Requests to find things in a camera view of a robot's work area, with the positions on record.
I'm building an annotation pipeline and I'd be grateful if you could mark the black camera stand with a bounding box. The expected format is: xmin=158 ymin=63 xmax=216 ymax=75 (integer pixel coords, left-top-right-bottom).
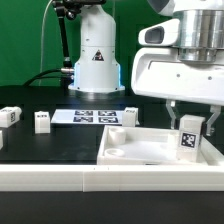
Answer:
xmin=52 ymin=0 xmax=106 ymax=68

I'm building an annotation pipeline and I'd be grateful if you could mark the white L-shaped fence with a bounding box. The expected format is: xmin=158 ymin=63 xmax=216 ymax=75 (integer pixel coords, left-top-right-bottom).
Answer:
xmin=0 ymin=165 xmax=224 ymax=192

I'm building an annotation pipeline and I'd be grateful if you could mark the white marker sheet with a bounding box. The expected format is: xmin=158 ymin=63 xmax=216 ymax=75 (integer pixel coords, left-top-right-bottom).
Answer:
xmin=51 ymin=109 xmax=123 ymax=125

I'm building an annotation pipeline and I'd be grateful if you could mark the white square tabletop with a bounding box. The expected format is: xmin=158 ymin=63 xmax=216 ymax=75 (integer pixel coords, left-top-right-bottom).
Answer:
xmin=97 ymin=126 xmax=224 ymax=166

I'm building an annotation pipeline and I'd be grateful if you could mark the white cable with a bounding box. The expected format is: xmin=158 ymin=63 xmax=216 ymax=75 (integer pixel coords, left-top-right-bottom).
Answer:
xmin=39 ymin=0 xmax=54 ymax=87

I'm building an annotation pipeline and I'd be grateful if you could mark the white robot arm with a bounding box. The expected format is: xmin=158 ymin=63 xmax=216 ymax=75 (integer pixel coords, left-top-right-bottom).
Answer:
xmin=71 ymin=0 xmax=224 ymax=135

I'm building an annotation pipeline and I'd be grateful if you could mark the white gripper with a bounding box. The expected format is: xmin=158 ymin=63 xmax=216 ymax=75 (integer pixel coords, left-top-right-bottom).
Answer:
xmin=131 ymin=48 xmax=224 ymax=136

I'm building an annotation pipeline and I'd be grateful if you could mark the black cable bundle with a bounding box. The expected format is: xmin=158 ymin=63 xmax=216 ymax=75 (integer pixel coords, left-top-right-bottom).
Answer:
xmin=22 ymin=68 xmax=75 ymax=88

